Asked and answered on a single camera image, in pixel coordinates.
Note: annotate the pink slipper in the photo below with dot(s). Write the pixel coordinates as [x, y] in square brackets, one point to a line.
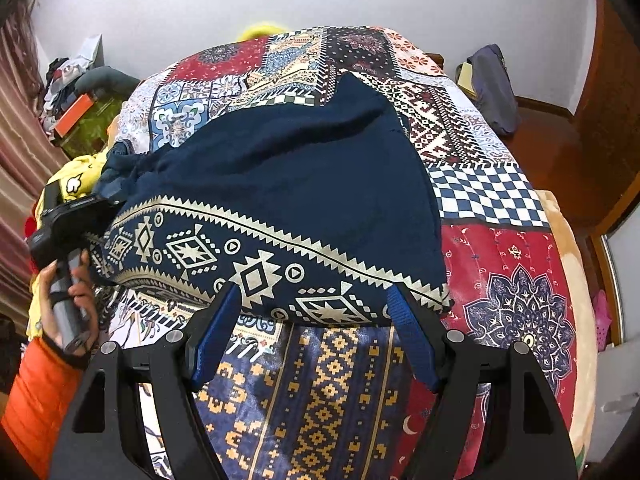
[601, 315]

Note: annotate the beige fleece blanket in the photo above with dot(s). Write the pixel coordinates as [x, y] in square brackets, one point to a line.
[575, 260]

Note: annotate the person's left hand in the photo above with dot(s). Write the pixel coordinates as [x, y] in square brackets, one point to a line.
[82, 290]

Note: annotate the dark grey cushion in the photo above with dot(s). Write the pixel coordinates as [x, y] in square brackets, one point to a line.
[107, 80]

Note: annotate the orange box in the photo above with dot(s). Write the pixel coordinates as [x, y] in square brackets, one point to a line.
[72, 115]

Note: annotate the metal framed sliding door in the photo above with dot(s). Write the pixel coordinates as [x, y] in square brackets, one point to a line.
[620, 285]

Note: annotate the grey-blue bag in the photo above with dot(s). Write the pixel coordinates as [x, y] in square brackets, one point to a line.
[492, 90]

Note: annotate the wooden door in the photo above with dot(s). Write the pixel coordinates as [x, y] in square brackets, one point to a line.
[610, 110]

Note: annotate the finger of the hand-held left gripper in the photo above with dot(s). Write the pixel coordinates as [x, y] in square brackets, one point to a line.
[112, 192]

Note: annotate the navy patterned garment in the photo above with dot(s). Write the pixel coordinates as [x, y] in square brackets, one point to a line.
[300, 185]

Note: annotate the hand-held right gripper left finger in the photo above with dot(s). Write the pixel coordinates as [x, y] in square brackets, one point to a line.
[215, 340]

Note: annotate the red cloth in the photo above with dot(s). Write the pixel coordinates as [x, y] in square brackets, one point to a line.
[30, 225]

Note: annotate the yellow plush pillow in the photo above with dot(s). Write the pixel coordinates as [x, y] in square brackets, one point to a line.
[262, 30]

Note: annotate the white box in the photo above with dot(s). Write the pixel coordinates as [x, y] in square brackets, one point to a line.
[92, 50]

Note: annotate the patchwork printed blanket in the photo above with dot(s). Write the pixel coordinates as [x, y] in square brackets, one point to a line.
[500, 270]

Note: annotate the pale yellow cloth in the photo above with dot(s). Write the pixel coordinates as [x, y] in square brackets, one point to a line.
[465, 77]

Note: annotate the striped curtain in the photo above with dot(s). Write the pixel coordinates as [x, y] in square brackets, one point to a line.
[20, 125]

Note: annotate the pile of clothes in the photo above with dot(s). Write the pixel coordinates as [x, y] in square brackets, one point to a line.
[60, 85]

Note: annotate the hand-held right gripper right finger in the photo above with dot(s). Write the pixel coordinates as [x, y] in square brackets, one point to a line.
[415, 340]

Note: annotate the yellow printed cloth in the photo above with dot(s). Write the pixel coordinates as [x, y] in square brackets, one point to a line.
[80, 175]

